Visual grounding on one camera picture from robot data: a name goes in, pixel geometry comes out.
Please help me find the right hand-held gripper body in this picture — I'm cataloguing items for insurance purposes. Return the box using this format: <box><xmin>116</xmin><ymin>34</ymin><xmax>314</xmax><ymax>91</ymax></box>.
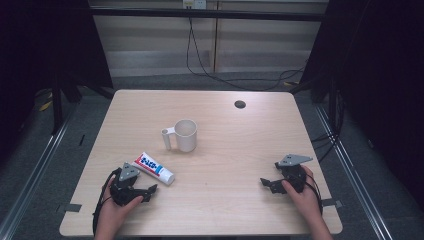
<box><xmin>274</xmin><ymin>153</ymin><xmax>314</xmax><ymax>194</ymax></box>

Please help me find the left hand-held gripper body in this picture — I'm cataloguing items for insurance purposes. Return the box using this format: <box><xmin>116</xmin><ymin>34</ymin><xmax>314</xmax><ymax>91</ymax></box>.
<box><xmin>109</xmin><ymin>162</ymin><xmax>150</xmax><ymax>207</ymax></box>

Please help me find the person's left hand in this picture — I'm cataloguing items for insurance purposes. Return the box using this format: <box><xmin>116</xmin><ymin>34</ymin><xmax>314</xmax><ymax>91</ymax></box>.
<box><xmin>94</xmin><ymin>176</ymin><xmax>145</xmax><ymax>236</ymax></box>

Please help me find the person's right hand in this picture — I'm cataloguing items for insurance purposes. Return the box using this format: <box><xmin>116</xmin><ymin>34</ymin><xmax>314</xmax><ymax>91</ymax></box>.
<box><xmin>280</xmin><ymin>165</ymin><xmax>324</xmax><ymax>228</ymax></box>

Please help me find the white toothpaste tube red label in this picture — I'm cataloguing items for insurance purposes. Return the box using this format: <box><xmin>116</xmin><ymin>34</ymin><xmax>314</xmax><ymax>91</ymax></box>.
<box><xmin>131</xmin><ymin>151</ymin><xmax>176</xmax><ymax>187</ymax></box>

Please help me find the grey tape strip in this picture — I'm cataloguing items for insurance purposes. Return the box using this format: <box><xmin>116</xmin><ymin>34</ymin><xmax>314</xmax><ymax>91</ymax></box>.
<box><xmin>55</xmin><ymin>202</ymin><xmax>83</xmax><ymax>214</ymax></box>
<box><xmin>321</xmin><ymin>198</ymin><xmax>344</xmax><ymax>209</ymax></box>

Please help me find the yellow floor marker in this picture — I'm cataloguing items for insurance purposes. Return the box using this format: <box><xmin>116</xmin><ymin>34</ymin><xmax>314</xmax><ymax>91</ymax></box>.
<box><xmin>37</xmin><ymin>98</ymin><xmax>54</xmax><ymax>113</ymax></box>

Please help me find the dark curtain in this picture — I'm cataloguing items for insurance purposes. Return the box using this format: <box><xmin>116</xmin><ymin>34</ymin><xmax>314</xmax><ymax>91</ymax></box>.
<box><xmin>0</xmin><ymin>0</ymin><xmax>114</xmax><ymax>168</ymax></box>
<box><xmin>301</xmin><ymin>0</ymin><xmax>424</xmax><ymax>209</ymax></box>

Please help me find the black horizontal bar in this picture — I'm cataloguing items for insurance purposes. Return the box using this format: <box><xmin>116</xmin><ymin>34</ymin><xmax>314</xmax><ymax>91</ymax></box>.
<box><xmin>89</xmin><ymin>7</ymin><xmax>330</xmax><ymax>23</ymax></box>

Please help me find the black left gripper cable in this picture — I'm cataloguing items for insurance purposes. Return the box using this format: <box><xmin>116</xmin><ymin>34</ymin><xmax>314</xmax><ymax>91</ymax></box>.
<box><xmin>92</xmin><ymin>167</ymin><xmax>123</xmax><ymax>236</ymax></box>

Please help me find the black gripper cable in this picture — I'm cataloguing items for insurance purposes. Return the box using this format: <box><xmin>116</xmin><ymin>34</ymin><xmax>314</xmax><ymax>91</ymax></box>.
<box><xmin>92</xmin><ymin>167</ymin><xmax>123</xmax><ymax>236</ymax></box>
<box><xmin>304</xmin><ymin>172</ymin><xmax>324</xmax><ymax>215</ymax></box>

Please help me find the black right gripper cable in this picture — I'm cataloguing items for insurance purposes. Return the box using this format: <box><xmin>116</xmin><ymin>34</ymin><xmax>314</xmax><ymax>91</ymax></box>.
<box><xmin>304</xmin><ymin>172</ymin><xmax>324</xmax><ymax>215</ymax></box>

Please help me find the bundle of black floor cables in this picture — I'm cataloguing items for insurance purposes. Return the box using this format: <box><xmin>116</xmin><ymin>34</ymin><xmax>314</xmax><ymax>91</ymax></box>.
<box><xmin>311</xmin><ymin>87</ymin><xmax>345</xmax><ymax>164</ymax></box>

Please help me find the metal floor rail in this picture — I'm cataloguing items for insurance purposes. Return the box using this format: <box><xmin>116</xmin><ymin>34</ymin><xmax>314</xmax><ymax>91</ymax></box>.
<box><xmin>314</xmin><ymin>104</ymin><xmax>396</xmax><ymax>240</ymax></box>
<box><xmin>0</xmin><ymin>103</ymin><xmax>78</xmax><ymax>240</ymax></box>

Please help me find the white cup with handle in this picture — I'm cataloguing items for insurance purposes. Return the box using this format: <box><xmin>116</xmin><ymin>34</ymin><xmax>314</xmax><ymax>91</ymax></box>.
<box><xmin>161</xmin><ymin>119</ymin><xmax>199</xmax><ymax>154</ymax></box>

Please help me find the long black wall cable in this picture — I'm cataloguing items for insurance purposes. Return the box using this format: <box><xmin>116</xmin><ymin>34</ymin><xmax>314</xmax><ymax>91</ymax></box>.
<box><xmin>185</xmin><ymin>16</ymin><xmax>306</xmax><ymax>92</ymax></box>

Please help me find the white wall socket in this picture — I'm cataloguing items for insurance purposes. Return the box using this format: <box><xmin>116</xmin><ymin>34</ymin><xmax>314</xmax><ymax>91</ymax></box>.
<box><xmin>182</xmin><ymin>0</ymin><xmax>208</xmax><ymax>10</ymax></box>

